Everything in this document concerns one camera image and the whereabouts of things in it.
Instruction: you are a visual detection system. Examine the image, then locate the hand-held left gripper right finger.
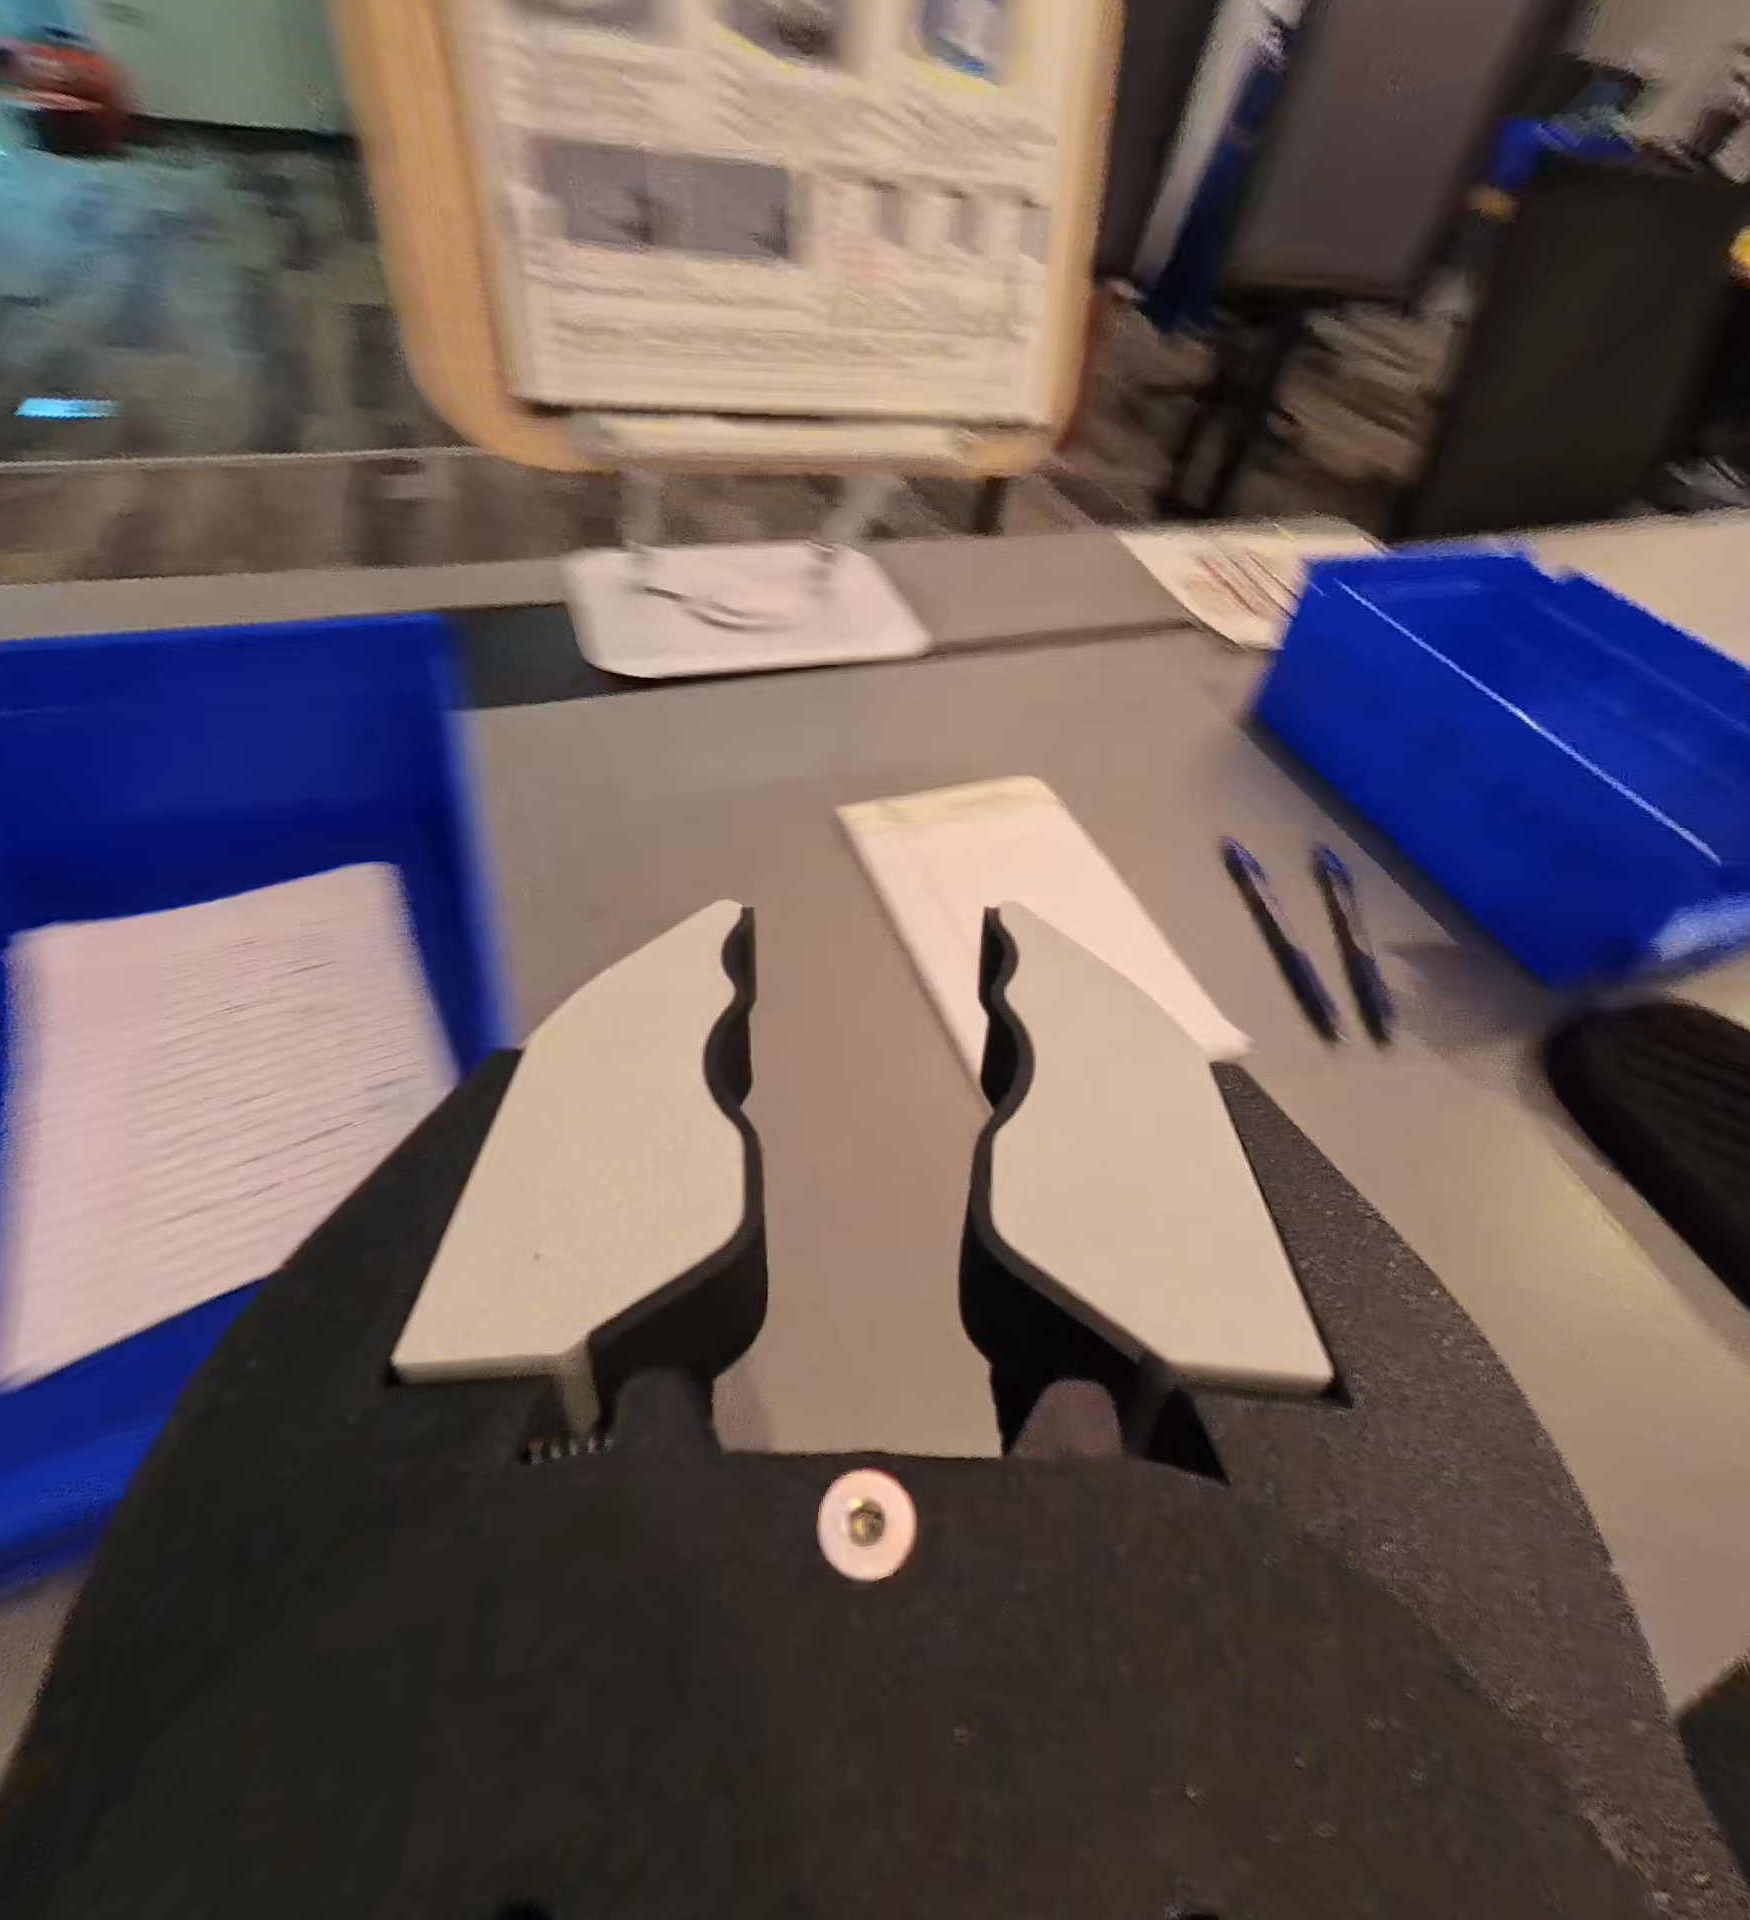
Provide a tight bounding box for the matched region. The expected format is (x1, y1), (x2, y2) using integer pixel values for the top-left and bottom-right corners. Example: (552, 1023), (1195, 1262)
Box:
(960, 900), (1337, 1454)

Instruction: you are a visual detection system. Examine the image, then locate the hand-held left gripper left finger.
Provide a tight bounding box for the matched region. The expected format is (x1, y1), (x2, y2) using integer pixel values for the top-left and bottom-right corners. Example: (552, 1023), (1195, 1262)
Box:
(389, 900), (772, 1448)

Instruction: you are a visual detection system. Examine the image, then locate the blue pen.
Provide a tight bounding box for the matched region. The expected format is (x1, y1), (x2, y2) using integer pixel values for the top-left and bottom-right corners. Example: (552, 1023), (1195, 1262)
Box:
(1218, 837), (1342, 1044)
(1307, 842), (1398, 1047)

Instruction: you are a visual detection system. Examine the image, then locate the blue plastic bin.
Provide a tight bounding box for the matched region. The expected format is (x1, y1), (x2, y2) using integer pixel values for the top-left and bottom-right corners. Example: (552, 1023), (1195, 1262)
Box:
(1246, 548), (1750, 992)
(0, 613), (507, 1613)

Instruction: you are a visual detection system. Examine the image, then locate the white lined notepad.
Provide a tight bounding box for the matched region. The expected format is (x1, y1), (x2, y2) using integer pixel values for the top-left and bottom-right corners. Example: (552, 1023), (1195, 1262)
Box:
(837, 777), (1255, 1080)

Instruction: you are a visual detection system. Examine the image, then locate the torn written notepad sheet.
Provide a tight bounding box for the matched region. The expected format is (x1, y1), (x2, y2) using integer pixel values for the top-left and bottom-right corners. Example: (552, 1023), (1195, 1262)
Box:
(0, 861), (459, 1399)

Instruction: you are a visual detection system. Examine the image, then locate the black quilted pad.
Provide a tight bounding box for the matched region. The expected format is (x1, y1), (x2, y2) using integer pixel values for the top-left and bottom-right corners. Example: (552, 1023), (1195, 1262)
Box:
(1540, 995), (1750, 1389)

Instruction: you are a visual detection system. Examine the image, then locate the white printed paper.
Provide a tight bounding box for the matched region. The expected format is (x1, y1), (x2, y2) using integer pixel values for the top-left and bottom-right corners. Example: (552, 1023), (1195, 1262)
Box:
(1114, 517), (1387, 649)

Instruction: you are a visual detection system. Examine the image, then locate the blue hanging cloth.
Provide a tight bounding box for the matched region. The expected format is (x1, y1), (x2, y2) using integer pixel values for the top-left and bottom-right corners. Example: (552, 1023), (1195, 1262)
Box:
(1137, 0), (1301, 325)

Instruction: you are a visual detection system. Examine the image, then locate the instruction board on white stand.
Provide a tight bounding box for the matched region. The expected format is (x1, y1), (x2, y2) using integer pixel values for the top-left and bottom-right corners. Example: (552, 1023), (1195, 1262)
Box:
(331, 0), (1123, 677)

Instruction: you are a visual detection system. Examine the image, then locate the red floor machine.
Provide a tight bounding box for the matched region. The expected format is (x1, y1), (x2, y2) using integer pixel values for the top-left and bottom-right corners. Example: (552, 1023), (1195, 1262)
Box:
(0, 28), (135, 151)

